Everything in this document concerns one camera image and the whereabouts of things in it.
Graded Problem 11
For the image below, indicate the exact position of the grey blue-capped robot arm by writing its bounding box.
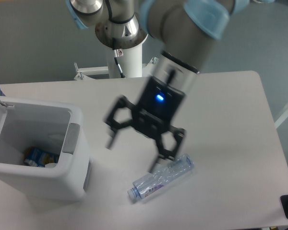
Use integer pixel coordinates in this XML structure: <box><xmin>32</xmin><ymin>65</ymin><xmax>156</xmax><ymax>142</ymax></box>
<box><xmin>65</xmin><ymin>0</ymin><xmax>249</xmax><ymax>160</ymax></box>

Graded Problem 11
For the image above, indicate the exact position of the clear plastic water bottle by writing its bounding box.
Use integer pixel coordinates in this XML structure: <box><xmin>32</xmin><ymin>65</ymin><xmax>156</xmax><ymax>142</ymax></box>
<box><xmin>127</xmin><ymin>154</ymin><xmax>194</xmax><ymax>202</ymax></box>

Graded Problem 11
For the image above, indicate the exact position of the blue yellow snack packet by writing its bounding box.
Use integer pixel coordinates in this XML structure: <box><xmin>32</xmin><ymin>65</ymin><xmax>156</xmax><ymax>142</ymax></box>
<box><xmin>24</xmin><ymin>147</ymin><xmax>60</xmax><ymax>168</ymax></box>

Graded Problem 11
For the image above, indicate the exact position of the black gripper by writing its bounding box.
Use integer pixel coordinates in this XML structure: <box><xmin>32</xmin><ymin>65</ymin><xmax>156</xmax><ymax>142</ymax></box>
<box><xmin>104</xmin><ymin>76</ymin><xmax>186</xmax><ymax>173</ymax></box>

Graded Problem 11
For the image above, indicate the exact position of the black base cable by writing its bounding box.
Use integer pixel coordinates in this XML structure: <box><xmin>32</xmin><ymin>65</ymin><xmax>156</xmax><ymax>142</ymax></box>
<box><xmin>111</xmin><ymin>37</ymin><xmax>126</xmax><ymax>79</ymax></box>

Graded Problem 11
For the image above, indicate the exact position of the white open trash can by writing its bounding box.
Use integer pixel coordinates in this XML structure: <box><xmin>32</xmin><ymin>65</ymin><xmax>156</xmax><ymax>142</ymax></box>
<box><xmin>0</xmin><ymin>96</ymin><xmax>91</xmax><ymax>201</ymax></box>

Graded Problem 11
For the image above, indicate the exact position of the white plastic wrapper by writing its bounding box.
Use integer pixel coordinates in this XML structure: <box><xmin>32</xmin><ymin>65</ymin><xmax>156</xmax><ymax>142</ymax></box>
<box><xmin>45</xmin><ymin>163</ymin><xmax>57</xmax><ymax>169</ymax></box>

